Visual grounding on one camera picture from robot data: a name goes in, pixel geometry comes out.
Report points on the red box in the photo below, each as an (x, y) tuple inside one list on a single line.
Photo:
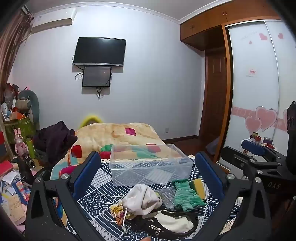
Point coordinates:
[(1, 138)]

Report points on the grey plush toy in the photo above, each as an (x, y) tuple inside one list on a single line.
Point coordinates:
[(27, 102)]

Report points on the wooden wardrobe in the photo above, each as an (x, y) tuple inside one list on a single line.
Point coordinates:
[(203, 25)]

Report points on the green bottle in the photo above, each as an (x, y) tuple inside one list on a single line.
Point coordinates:
[(30, 148)]

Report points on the green knitted cloth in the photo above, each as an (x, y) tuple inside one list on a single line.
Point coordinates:
[(186, 197)]

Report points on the beige patchwork blanket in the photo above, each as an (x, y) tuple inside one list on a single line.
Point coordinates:
[(101, 136)]

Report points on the clear plastic storage box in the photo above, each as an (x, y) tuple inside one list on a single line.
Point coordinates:
[(150, 171)]

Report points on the red white sticker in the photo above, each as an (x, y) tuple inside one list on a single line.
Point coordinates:
[(251, 73)]

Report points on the small white fan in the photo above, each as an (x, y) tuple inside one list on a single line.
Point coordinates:
[(5, 109)]

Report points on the purple tin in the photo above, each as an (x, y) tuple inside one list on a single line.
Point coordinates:
[(268, 140)]

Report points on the white heart print sliding door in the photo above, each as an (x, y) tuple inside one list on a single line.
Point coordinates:
[(285, 69), (252, 99)]

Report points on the grey patterned sock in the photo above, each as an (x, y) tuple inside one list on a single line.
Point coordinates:
[(167, 199)]

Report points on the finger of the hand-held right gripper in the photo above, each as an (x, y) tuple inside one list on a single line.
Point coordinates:
[(238, 162), (253, 147)]

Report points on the striped brown curtain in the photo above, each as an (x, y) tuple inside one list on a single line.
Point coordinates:
[(10, 46)]

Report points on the gold patterned cloth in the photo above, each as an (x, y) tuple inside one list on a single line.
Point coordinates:
[(118, 209)]

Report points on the pink rabbit toy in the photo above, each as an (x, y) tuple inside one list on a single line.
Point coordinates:
[(20, 144)]

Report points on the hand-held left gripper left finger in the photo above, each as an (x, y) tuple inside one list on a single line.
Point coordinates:
[(89, 171)]

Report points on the white and black garment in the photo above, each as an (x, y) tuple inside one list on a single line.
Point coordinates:
[(172, 223)]

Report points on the yellow sponge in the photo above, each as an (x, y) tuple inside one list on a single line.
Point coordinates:
[(200, 187)]

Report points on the black wall television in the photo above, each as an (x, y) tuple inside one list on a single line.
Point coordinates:
[(99, 51)]

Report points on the small black wall monitor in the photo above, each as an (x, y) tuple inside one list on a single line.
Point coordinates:
[(96, 76)]

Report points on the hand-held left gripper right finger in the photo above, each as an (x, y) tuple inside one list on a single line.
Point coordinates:
[(208, 171)]

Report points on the blue white patterned bedsheet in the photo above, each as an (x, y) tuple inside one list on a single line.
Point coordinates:
[(99, 199)]

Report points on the green storage box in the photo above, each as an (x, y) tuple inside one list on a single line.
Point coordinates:
[(19, 129)]

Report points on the brown wooden door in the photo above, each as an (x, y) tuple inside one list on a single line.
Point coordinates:
[(215, 97)]

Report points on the white fabric cap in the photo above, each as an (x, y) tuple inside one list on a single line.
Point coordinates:
[(141, 197)]

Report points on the white lace cloth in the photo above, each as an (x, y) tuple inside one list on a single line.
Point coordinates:
[(229, 226)]

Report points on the red plastic bag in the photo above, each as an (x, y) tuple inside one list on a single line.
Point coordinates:
[(10, 92)]

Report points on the dark purple garment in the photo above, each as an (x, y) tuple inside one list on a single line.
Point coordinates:
[(54, 139)]

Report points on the white air conditioner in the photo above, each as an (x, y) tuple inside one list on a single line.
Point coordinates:
[(54, 19)]

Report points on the pile of papers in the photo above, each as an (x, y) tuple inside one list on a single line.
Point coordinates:
[(13, 199)]

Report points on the red jar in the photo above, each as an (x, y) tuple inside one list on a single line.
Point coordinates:
[(257, 139)]

